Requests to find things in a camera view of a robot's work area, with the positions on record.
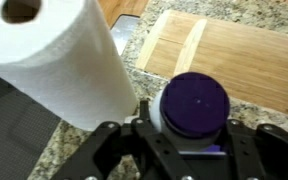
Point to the white bottle with purple cap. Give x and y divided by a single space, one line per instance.
194 103

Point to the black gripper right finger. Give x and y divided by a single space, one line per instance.
267 153

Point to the bamboo cutting board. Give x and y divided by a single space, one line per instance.
244 56

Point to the white paper towel roll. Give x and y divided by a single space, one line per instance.
67 66

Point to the dark grey floor mat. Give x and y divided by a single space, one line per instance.
14 133

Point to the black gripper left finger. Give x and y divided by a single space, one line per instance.
134 153

